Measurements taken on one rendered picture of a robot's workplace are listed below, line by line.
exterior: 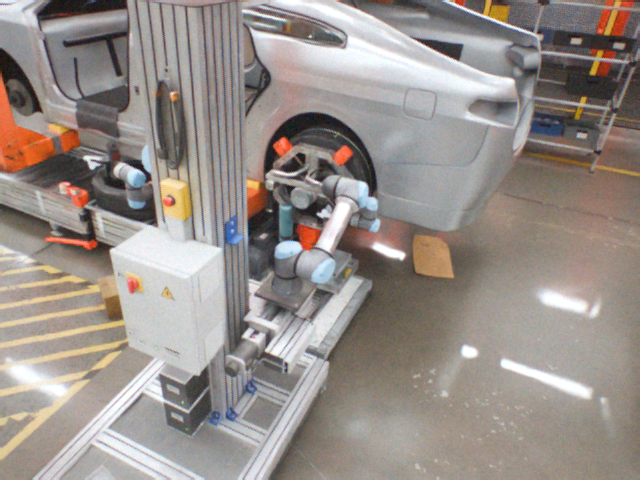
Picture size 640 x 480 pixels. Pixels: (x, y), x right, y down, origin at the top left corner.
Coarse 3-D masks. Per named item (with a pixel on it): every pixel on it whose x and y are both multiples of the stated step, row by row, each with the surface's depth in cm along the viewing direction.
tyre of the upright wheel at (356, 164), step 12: (312, 132) 297; (324, 132) 297; (336, 132) 299; (348, 132) 304; (312, 144) 296; (324, 144) 292; (336, 144) 289; (348, 144) 293; (360, 144) 302; (276, 156) 313; (360, 156) 296; (348, 168) 293; (360, 168) 291; (372, 168) 305; (360, 180) 293; (372, 180) 305; (372, 192) 312
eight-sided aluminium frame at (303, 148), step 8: (304, 144) 295; (288, 152) 297; (296, 152) 295; (304, 152) 292; (312, 152) 289; (320, 152) 287; (328, 152) 285; (280, 160) 302; (328, 160) 286; (280, 168) 310; (336, 168) 287; (344, 168) 289; (344, 176) 287; (352, 176) 291; (280, 184) 316; (280, 192) 318; (280, 200) 317; (288, 200) 320; (296, 216) 319; (304, 216) 320; (304, 224) 317; (312, 224) 315
